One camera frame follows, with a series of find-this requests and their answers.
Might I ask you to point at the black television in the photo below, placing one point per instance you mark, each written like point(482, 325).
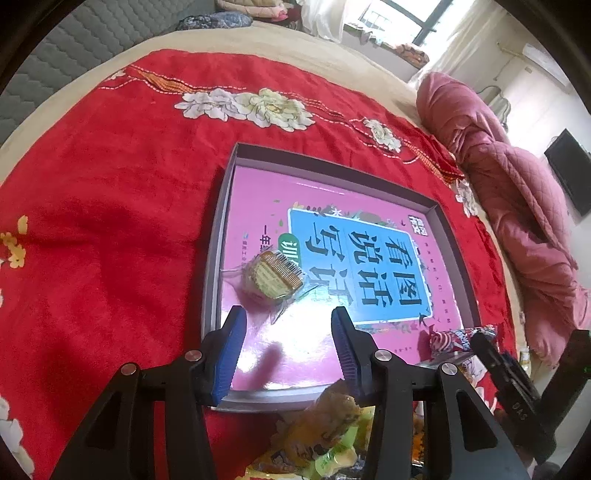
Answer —
point(570, 170)

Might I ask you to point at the small yellow bottle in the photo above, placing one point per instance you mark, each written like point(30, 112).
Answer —
point(525, 357)

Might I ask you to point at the pink quilt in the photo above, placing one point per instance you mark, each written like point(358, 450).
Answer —
point(512, 198)

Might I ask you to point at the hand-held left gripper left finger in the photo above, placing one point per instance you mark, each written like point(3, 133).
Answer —
point(228, 353)

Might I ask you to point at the clothes on windowsill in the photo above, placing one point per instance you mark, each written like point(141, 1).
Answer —
point(413, 54)

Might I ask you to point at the window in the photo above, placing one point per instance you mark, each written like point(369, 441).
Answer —
point(406, 18)

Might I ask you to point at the pile of pink clothes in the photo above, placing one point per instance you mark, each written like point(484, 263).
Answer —
point(254, 8)

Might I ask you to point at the red white blue candy packet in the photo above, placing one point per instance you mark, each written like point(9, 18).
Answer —
point(455, 340)

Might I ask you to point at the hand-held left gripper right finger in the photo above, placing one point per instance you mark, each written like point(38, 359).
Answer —
point(347, 353)

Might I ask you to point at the beige bed sheet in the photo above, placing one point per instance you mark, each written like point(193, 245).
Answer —
point(277, 50)

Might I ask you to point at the yellow snack packet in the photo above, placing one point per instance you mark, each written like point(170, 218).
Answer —
point(421, 438)

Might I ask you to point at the golden snack packet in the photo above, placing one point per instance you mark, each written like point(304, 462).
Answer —
point(325, 408)

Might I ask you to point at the grey quilted headboard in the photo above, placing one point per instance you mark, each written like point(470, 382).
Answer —
point(69, 60)

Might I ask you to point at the white air conditioner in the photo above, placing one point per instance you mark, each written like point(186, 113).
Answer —
point(547, 64)

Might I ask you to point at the clear biscuit packet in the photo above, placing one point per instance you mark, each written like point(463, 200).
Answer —
point(272, 277)

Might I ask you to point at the dark floral cloth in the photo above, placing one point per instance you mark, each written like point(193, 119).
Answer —
point(212, 21)

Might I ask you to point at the white curtain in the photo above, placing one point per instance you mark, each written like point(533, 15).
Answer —
point(466, 37)

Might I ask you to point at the red floral blanket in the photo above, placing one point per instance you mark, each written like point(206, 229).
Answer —
point(106, 240)

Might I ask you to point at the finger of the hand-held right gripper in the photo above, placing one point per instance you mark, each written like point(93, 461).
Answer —
point(503, 369)

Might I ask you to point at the pink book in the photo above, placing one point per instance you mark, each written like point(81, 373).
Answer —
point(263, 212)

